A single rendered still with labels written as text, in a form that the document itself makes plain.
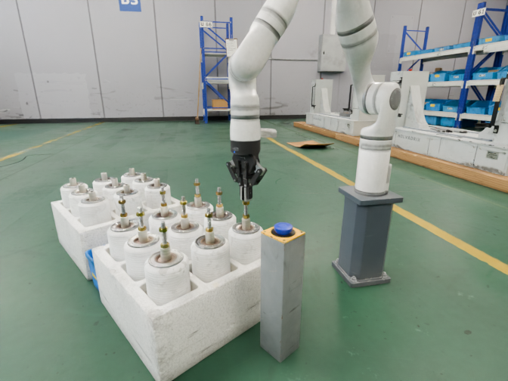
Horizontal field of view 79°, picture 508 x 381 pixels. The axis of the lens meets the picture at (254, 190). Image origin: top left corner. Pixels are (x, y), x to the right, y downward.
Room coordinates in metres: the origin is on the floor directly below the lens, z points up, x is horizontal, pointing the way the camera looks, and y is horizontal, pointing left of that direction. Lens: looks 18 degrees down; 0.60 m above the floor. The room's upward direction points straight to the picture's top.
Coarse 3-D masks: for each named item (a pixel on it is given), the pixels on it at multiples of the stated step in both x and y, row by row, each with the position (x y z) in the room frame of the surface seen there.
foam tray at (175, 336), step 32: (96, 256) 0.75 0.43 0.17; (128, 288) 0.59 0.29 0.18; (192, 288) 0.62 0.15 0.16; (224, 288) 0.61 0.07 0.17; (256, 288) 0.68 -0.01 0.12; (128, 320) 0.60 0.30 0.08; (160, 320) 0.50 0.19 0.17; (192, 320) 0.55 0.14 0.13; (224, 320) 0.61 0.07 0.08; (256, 320) 0.68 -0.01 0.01; (160, 352) 0.50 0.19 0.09; (192, 352) 0.55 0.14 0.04
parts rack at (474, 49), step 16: (480, 16) 5.43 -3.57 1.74; (480, 32) 5.43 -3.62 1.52; (496, 32) 5.57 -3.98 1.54; (464, 48) 5.61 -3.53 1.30; (480, 48) 5.31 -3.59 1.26; (400, 64) 7.22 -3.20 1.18; (480, 64) 5.47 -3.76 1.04; (496, 64) 5.59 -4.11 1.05; (464, 80) 5.49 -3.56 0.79; (480, 80) 5.20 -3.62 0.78; (496, 80) 4.94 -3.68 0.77; (464, 96) 5.43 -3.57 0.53; (480, 96) 5.50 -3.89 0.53; (432, 112) 6.06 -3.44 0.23; (448, 112) 5.72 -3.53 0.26
